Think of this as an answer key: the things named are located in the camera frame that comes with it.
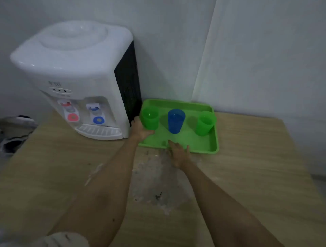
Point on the person's left hand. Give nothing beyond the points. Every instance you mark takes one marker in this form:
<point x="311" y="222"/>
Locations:
<point x="137" y="132"/>

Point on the person's right hand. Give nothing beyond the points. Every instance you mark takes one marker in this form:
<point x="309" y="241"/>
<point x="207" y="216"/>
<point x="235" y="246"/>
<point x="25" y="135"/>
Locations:
<point x="179" y="155"/>

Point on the green plastic cup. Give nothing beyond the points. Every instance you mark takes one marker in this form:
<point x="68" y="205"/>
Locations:
<point x="205" y="124"/>
<point x="150" y="119"/>

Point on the green plastic tray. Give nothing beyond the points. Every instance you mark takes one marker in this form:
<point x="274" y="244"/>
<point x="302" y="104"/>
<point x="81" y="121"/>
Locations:
<point x="198" y="142"/>

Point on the blue plastic cup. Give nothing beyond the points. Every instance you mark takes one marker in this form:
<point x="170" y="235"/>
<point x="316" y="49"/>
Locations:
<point x="175" y="122"/>

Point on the person's right forearm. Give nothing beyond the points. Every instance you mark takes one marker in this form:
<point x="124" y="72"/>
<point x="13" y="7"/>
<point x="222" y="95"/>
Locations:
<point x="224" y="208"/>

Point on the person's left forearm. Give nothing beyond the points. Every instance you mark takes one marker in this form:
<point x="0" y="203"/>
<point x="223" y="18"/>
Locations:
<point x="102" y="193"/>

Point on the person's white shirt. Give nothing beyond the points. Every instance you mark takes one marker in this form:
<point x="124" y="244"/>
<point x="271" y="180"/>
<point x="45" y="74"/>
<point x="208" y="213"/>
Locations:
<point x="63" y="240"/>

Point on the wooden table with scraped patch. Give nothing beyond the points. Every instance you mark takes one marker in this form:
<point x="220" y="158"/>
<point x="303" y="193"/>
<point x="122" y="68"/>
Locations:
<point x="254" y="165"/>

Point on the white water dispenser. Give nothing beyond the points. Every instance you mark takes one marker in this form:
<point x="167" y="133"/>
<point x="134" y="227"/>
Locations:
<point x="71" y="63"/>

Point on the grey cloth bag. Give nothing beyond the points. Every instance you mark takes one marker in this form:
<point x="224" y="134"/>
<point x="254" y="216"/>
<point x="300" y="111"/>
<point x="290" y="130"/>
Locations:
<point x="15" y="127"/>

